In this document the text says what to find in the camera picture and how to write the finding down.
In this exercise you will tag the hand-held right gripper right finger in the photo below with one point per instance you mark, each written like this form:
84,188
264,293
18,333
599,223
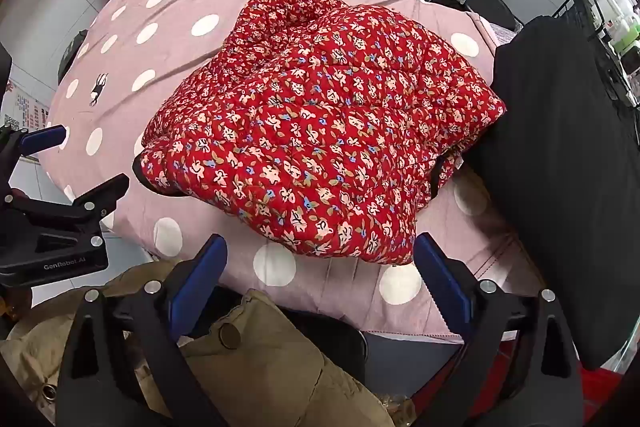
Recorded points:
446,279

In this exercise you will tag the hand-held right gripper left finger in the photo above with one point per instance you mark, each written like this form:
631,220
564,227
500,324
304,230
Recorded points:
200,279

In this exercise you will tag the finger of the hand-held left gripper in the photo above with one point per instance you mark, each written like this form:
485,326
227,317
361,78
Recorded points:
90,202
46,139

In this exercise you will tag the red floral quilted jacket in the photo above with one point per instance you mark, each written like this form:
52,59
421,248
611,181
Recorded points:
320,127

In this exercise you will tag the khaki padded jacket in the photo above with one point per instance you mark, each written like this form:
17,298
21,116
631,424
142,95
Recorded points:
280,367

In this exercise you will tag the pink polka dot blanket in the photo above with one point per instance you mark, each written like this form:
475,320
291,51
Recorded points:
165,52

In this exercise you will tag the black cloth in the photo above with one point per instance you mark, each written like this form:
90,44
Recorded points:
565,187

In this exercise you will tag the red cloth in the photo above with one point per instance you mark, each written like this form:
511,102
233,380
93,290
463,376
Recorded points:
604,383

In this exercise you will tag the black round stool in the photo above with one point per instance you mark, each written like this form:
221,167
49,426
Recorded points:
487,4

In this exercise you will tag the white and green bottles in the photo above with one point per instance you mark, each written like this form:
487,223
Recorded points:
625,22

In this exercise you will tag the wall poster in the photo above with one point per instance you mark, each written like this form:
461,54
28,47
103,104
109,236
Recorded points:
27,107

